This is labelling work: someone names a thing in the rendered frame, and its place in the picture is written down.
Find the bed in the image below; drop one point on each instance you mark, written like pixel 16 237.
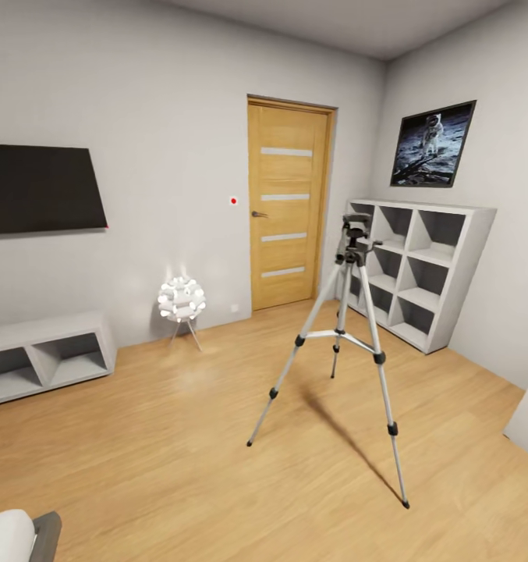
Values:
pixel 28 540

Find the painting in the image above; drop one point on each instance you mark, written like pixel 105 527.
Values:
pixel 430 146

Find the bookcase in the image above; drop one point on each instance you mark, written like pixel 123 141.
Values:
pixel 49 370
pixel 415 252

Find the wall mounted tv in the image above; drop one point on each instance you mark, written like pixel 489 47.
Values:
pixel 44 189

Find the camera tripod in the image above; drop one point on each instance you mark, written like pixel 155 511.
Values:
pixel 351 255

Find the door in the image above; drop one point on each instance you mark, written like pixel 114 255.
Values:
pixel 289 158

